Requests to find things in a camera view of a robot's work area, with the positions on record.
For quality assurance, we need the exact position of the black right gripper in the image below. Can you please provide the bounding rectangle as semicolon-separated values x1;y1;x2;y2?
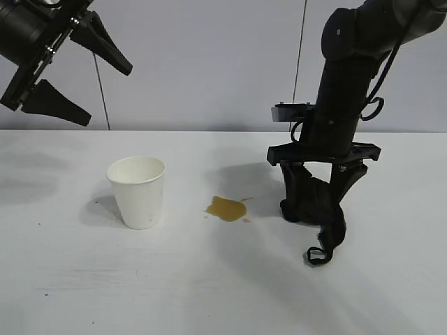
268;113;381;207

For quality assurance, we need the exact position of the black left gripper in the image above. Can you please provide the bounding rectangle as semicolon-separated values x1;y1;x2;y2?
0;10;133;127

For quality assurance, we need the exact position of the black cloth rag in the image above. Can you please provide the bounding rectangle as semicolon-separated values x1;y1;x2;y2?
279;176;349;267

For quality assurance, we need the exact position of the white paper cup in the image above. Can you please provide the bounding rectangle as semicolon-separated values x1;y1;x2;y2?
105;156;166;230

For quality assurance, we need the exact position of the brown liquid spill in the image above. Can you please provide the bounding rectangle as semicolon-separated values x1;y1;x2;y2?
203;195;254;224

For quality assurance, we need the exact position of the thin hanging black cable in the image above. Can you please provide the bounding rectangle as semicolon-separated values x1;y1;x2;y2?
288;0;309;133
91;50;112;131

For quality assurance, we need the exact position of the short black right camera cable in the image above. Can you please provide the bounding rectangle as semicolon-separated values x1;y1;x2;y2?
288;120;307;144

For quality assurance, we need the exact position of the black looped right arm cable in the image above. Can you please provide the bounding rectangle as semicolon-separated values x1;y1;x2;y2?
361;0;425;121

